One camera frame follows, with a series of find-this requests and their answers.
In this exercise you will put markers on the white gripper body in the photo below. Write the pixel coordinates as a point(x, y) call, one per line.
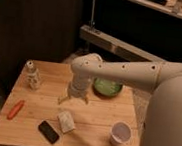
point(78, 88)

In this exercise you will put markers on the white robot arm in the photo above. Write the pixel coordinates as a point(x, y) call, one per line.
point(163, 122)

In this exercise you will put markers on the clear plastic bottle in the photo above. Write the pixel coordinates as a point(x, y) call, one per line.
point(33, 76)

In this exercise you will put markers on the green bowl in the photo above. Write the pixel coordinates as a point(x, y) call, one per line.
point(107, 88)

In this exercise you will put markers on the black smartphone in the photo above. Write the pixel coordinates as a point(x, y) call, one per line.
point(48, 132)

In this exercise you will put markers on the wooden table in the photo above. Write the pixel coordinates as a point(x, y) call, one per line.
point(36, 118)

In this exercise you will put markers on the white paper cup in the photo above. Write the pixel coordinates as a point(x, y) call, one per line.
point(120, 133)

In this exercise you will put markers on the orange carrot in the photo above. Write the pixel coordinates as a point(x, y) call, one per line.
point(15, 109)

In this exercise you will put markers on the grey metal beam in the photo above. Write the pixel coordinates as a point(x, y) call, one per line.
point(115, 46)

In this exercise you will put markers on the metal pole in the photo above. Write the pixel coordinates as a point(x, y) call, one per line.
point(92, 23)

